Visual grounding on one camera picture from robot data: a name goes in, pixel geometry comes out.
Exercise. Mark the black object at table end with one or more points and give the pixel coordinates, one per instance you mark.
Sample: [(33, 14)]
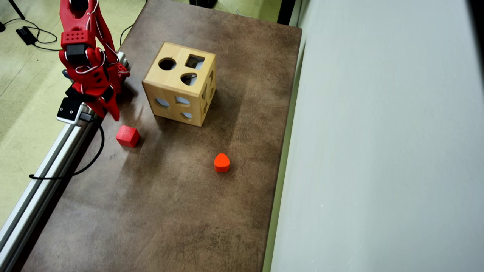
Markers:
[(203, 3)]

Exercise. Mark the aluminium profile rail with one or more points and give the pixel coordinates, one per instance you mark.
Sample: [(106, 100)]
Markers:
[(30, 207)]

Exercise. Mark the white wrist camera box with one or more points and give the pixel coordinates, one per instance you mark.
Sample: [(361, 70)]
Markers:
[(70, 111)]

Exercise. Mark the red robot arm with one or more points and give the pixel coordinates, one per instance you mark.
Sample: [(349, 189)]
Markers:
[(75, 37)]

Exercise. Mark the wooden shape sorter box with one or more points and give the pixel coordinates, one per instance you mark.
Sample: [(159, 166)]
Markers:
[(170, 81)]

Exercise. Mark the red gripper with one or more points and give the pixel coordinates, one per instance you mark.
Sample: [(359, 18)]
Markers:
[(107, 101)]

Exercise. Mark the black tripod leg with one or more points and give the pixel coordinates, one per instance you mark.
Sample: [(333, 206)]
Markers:
[(16, 9)]

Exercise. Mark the dark vertical post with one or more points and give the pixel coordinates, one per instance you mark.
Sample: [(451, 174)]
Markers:
[(286, 11)]

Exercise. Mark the orange rounded triangle block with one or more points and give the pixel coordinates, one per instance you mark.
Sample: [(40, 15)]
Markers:
[(222, 163)]

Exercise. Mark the blue bar clamp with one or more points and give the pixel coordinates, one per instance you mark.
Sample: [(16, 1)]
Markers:
[(65, 72)]

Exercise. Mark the black power adapter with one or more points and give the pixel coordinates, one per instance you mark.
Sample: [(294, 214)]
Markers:
[(26, 35)]

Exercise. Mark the red wooden cube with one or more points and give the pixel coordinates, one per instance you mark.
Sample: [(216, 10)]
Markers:
[(127, 136)]

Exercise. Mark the black tripod foot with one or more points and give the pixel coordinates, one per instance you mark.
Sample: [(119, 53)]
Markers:
[(2, 26)]

